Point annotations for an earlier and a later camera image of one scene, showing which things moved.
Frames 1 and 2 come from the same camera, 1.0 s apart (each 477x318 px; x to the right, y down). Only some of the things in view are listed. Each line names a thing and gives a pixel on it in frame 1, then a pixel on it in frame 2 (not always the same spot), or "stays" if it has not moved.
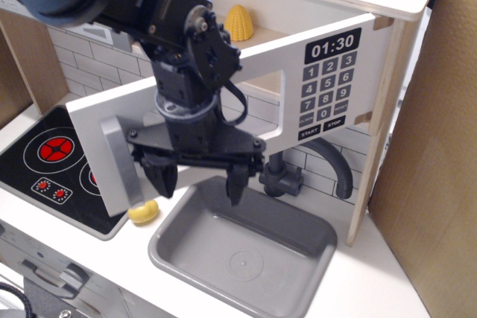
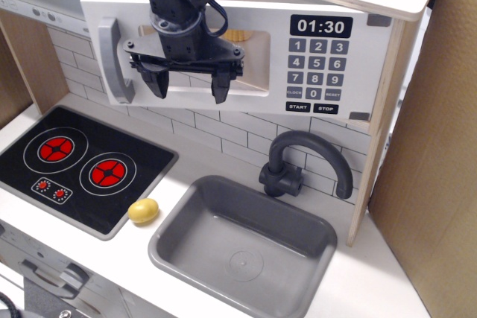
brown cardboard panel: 425,199 stays
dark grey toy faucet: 279,182 stays
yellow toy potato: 144,213 stays
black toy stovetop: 46,166 stays
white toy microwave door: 329,86 -> 299,59
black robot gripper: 191,133 -> 181,44
